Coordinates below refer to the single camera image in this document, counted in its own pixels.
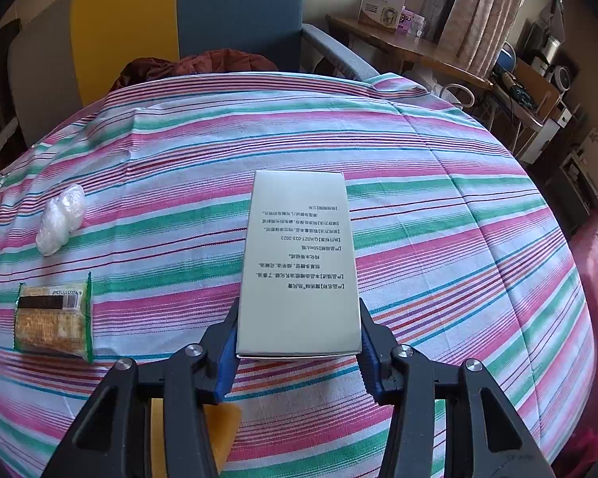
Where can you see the white printed box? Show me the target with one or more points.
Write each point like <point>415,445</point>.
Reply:
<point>381,2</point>

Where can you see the striped tablecloth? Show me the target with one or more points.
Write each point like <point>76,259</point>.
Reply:
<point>428,239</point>

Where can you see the blue yellow grey armchair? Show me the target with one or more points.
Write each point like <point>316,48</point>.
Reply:
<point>229,5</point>

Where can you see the wooden desk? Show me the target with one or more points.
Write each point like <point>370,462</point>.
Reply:
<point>403,50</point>

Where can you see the green-edged cracker packet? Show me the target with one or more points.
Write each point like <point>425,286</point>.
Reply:
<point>52,323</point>

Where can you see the beige carton box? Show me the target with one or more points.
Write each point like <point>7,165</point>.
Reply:
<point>299,259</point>

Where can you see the cluttered wooden shelf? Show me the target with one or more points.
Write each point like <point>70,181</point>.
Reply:
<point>528,94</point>

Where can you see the yellow sponge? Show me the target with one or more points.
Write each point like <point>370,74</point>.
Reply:
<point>224,428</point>

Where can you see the silver kettle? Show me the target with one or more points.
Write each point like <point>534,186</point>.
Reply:
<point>551,52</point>

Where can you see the white plastic wad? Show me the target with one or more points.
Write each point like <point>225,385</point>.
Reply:
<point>60,219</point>

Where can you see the patterned curtain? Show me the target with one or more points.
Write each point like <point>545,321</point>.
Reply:
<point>478,10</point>

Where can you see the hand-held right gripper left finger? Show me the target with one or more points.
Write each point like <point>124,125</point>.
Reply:
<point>227,363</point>

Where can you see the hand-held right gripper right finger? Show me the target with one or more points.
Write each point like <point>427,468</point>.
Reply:
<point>371,363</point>

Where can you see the dark red cloth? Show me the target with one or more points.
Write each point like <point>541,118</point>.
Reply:
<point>199,64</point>

